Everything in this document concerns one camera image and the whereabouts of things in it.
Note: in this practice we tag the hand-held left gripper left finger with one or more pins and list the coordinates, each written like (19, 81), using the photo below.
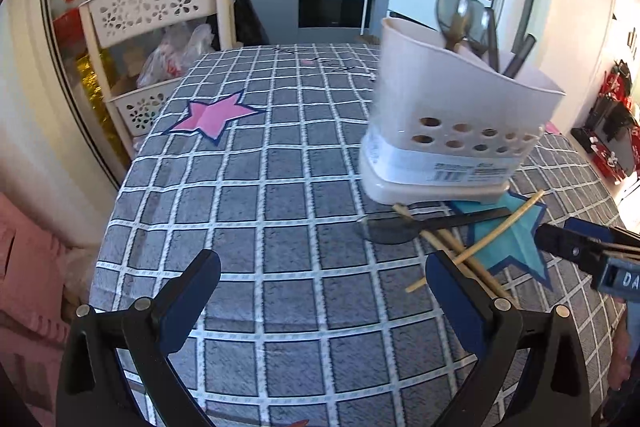
(185, 307)

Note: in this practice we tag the person's right hand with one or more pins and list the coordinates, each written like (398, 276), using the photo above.
(622, 342)

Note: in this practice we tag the white perforated utensil holder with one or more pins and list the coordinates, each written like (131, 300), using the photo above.
(440, 107)

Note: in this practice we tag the plastic bag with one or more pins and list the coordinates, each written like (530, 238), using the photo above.
(175, 54)

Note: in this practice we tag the black built-in oven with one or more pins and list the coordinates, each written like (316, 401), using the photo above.
(332, 4)

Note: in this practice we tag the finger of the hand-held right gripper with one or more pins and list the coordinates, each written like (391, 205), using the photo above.
(600, 232)
(565, 242)

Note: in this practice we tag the grey checked star tablecloth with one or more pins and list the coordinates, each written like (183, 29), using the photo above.
(280, 227)

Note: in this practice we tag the red container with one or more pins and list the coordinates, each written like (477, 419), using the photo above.
(70, 32)

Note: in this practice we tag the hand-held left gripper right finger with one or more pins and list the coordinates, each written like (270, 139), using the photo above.
(455, 302)

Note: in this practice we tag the red hanging bags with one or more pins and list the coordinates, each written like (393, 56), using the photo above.
(617, 122)

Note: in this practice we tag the pink plastic stool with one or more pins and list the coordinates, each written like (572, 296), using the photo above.
(30, 277)

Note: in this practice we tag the white flower-pattern storage cart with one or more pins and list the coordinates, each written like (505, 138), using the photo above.
(150, 7)

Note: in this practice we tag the gold foil wrapping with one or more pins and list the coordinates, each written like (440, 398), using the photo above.
(100, 107)

